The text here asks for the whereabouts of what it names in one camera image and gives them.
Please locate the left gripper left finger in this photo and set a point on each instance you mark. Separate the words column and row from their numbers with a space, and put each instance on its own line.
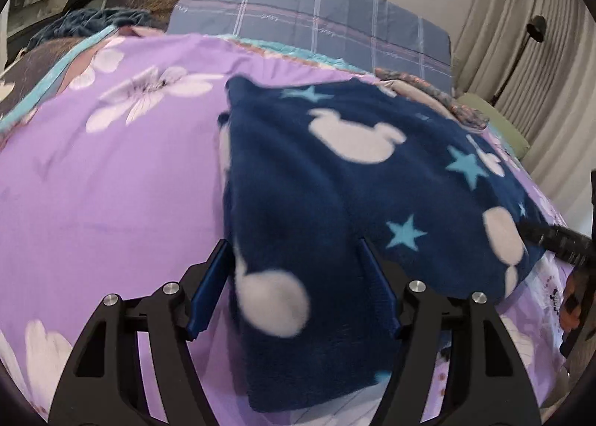
column 102, row 383

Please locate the beige pleated curtain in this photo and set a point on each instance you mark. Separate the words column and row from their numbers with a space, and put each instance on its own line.
column 537, row 58

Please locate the dark deer print quilt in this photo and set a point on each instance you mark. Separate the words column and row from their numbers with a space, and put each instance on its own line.
column 37, row 52

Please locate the dark teal fuzzy blanket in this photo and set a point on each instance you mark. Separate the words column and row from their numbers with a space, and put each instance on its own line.
column 84, row 23

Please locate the navy star fleece baby jacket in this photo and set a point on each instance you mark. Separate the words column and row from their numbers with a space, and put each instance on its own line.
column 311, row 172

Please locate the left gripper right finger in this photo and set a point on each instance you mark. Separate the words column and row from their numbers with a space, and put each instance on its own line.
column 487, row 383

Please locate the green pillow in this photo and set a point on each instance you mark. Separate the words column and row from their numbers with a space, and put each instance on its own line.
column 499, row 125

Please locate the purple floral bed sheet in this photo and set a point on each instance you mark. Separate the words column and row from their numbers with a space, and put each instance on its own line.
column 125, row 208

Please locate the folded floral clothes stack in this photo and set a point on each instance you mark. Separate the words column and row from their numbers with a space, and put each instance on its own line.
column 419, row 90

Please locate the blue plaid pillow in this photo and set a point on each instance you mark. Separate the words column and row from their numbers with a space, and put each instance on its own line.
column 366, row 34

